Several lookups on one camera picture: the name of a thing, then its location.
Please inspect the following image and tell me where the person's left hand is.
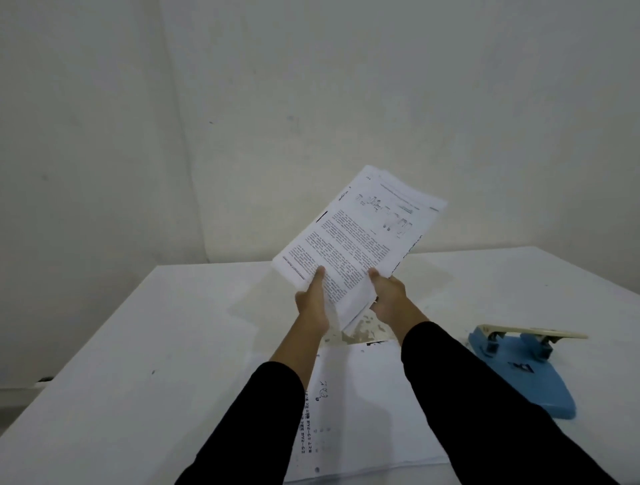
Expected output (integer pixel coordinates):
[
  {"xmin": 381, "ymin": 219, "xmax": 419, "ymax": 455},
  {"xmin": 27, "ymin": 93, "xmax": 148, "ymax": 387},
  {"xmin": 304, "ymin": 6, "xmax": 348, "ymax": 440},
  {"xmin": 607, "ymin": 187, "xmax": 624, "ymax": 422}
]
[{"xmin": 294, "ymin": 266, "xmax": 331, "ymax": 340}]

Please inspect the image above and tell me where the person's right hand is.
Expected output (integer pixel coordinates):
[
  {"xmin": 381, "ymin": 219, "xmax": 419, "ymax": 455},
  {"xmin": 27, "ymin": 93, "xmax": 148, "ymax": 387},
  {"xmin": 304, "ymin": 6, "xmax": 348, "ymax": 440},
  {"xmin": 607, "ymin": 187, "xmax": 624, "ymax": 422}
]
[{"xmin": 367, "ymin": 268, "xmax": 421, "ymax": 336}]

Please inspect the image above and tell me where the stack of printed paper sheets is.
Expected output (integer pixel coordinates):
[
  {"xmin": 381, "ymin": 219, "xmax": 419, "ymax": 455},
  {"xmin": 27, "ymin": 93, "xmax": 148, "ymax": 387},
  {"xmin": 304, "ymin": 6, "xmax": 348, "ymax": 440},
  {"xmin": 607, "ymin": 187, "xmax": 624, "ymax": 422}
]
[{"xmin": 271, "ymin": 165, "xmax": 448, "ymax": 334}]

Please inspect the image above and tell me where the person's left forearm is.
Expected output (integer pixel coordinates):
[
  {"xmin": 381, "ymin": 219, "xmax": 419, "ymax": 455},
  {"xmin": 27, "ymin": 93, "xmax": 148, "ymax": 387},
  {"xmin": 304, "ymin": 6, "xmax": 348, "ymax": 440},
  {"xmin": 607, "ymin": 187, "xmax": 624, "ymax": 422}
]
[{"xmin": 175, "ymin": 325, "xmax": 331, "ymax": 485}]

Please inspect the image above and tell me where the person's right forearm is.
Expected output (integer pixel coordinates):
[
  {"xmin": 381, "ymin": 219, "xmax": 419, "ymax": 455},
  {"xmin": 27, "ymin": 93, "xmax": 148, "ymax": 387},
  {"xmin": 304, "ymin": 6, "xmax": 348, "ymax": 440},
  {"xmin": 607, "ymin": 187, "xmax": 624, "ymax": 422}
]
[{"xmin": 392, "ymin": 310, "xmax": 621, "ymax": 485}]

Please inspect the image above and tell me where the white paper sheet with holes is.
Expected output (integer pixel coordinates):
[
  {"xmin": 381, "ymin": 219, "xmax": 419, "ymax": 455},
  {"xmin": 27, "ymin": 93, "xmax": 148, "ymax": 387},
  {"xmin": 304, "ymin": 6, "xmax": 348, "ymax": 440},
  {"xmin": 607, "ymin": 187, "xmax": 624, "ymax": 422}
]
[{"xmin": 287, "ymin": 340, "xmax": 451, "ymax": 483}]

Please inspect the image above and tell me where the blue hole punch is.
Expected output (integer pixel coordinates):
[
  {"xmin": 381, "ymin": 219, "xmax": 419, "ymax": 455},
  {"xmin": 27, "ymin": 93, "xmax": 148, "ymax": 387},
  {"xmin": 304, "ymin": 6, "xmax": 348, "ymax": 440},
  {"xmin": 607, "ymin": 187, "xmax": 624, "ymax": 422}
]
[{"xmin": 467, "ymin": 325, "xmax": 589, "ymax": 420}]

